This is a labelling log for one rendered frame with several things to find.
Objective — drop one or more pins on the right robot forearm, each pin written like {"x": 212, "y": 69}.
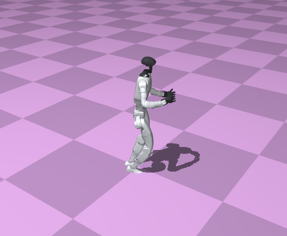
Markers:
{"x": 154, "y": 104}

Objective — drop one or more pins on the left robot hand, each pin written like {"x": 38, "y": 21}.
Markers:
{"x": 167, "y": 93}

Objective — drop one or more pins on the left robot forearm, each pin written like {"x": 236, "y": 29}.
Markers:
{"x": 156, "y": 92}

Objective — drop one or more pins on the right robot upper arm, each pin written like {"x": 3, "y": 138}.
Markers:
{"x": 143, "y": 92}

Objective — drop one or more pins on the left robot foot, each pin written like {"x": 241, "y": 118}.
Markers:
{"x": 127, "y": 163}

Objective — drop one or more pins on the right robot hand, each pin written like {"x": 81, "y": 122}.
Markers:
{"x": 169, "y": 98}

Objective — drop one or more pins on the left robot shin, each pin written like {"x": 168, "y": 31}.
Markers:
{"x": 135, "y": 151}

